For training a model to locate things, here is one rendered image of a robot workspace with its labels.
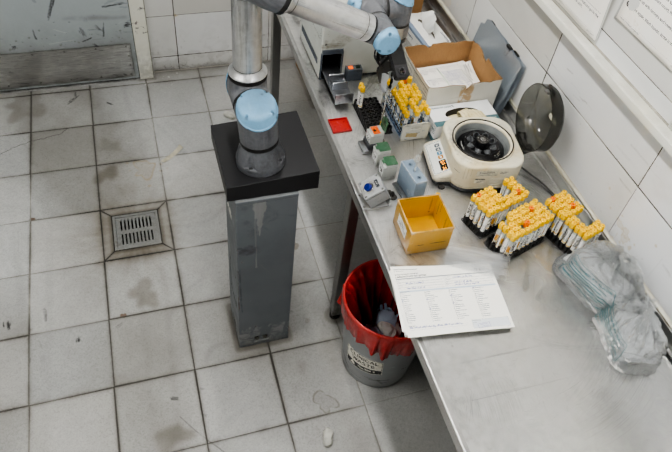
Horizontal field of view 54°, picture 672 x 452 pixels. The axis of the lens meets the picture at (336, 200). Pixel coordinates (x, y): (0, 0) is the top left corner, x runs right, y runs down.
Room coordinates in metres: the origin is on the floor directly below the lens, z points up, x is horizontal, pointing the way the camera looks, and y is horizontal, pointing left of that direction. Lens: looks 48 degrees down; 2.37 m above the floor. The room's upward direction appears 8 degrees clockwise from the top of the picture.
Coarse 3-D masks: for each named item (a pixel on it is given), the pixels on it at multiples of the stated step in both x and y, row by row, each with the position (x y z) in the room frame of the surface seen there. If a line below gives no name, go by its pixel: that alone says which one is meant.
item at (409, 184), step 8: (408, 160) 1.48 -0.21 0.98; (400, 168) 1.47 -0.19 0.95; (408, 168) 1.44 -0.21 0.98; (416, 168) 1.45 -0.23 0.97; (400, 176) 1.46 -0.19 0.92; (408, 176) 1.42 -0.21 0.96; (416, 176) 1.41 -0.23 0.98; (424, 176) 1.42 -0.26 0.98; (392, 184) 1.46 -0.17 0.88; (400, 184) 1.45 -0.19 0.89; (408, 184) 1.41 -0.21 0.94; (416, 184) 1.38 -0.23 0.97; (424, 184) 1.40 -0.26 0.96; (400, 192) 1.42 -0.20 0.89; (408, 192) 1.41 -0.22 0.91; (416, 192) 1.39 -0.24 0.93; (424, 192) 1.40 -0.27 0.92
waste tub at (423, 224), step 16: (400, 208) 1.28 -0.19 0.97; (416, 208) 1.33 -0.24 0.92; (432, 208) 1.35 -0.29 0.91; (400, 224) 1.26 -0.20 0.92; (416, 224) 1.30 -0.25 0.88; (432, 224) 1.31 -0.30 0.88; (448, 224) 1.26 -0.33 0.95; (400, 240) 1.24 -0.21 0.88; (416, 240) 1.19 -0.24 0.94; (432, 240) 1.21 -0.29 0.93; (448, 240) 1.23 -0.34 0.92
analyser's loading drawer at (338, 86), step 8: (328, 64) 1.99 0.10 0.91; (336, 64) 2.00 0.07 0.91; (328, 72) 1.95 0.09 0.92; (336, 72) 1.95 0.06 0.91; (328, 80) 1.90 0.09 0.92; (336, 80) 1.90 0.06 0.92; (344, 80) 1.90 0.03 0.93; (336, 88) 1.85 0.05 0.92; (344, 88) 1.86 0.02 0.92; (336, 96) 1.79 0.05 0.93; (344, 96) 1.81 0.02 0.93; (352, 96) 1.82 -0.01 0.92
